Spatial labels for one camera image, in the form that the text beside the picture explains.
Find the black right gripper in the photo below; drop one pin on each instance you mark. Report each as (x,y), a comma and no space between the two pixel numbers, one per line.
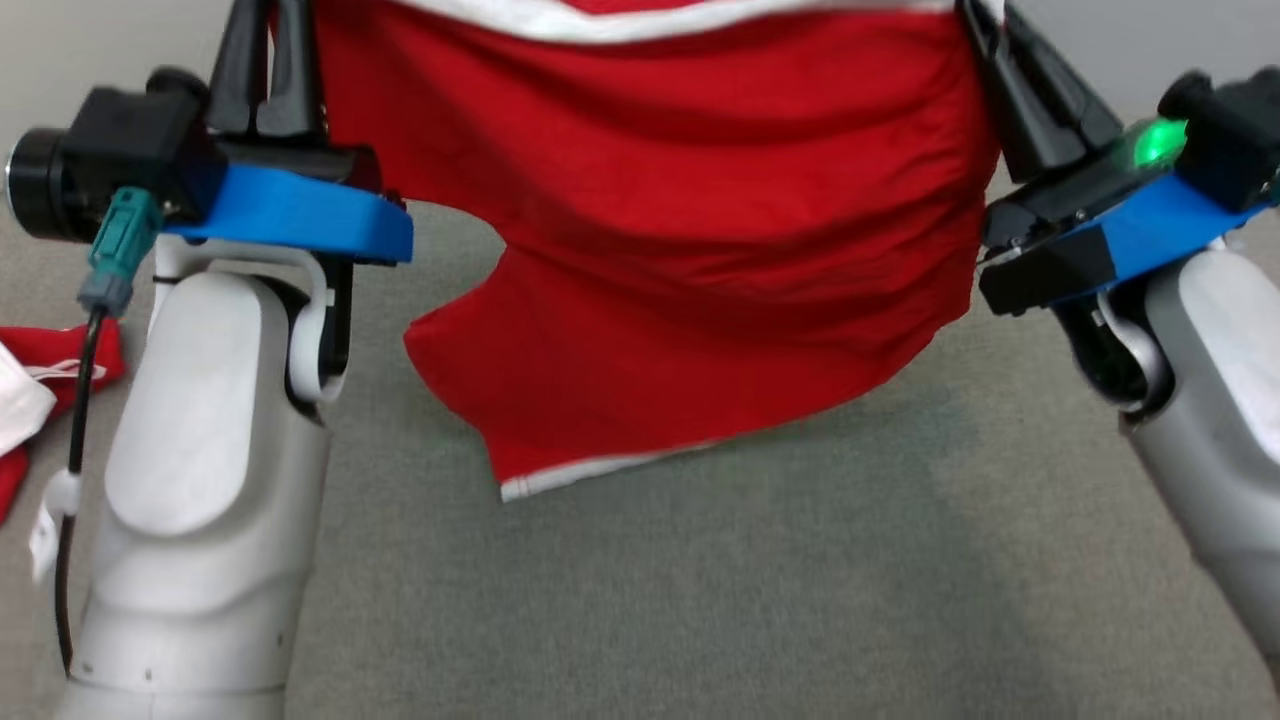
(1060,220)

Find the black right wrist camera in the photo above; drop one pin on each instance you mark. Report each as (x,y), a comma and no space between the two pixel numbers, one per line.
(1235,130)

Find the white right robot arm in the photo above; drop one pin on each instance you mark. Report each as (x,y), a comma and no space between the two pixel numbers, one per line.
(1220,400)

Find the red jersey white trim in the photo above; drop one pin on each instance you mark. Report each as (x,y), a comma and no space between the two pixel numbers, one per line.
(680,250)

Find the red garment white loop print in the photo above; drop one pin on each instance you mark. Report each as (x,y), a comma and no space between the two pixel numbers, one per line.
(100,355)

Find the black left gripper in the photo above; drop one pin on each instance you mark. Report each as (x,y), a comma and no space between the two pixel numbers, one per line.
(300,158)

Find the blue right camera bracket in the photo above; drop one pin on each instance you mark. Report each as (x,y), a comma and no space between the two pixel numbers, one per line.
(1160,235)

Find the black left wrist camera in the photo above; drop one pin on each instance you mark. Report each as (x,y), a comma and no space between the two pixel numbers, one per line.
(150,140)

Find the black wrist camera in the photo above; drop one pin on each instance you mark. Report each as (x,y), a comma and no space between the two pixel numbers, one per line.
(150,140)
(1235,130)

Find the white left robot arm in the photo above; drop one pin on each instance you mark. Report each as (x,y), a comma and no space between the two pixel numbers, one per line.
(190,500)

